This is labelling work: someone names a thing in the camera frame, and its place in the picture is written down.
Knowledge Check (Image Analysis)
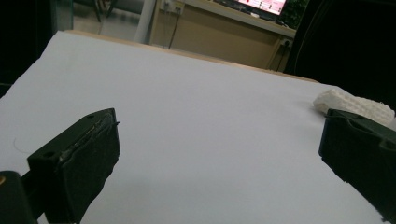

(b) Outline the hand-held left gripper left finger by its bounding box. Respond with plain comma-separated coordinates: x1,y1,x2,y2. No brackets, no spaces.
27,107,121,224

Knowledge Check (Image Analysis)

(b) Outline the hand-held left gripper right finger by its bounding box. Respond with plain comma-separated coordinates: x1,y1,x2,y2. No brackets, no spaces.
318,108,396,224

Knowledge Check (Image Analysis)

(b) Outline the white waffle cloth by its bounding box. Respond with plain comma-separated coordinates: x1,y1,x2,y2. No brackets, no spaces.
313,88,396,129

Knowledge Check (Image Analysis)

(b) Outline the white table cover sheet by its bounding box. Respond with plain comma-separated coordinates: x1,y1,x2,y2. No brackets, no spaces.
0,31,396,224

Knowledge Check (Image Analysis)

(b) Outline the green plant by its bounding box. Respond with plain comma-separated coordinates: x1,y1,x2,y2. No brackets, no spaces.
281,0,309,30

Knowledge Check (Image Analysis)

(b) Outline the wooden table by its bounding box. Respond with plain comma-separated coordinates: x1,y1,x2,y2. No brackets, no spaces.
64,29,319,84

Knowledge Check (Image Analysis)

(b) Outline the computer monitor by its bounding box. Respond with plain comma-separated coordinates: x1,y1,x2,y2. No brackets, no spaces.
214,0,289,22

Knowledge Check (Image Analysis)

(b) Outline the light wooden desk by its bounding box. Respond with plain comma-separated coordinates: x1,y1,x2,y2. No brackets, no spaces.
148,0,297,71

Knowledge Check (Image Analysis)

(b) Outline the white post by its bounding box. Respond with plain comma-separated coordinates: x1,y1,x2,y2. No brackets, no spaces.
134,0,157,45

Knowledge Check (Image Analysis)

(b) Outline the black hanging cable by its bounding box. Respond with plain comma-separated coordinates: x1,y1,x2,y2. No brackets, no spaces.
167,8,182,50

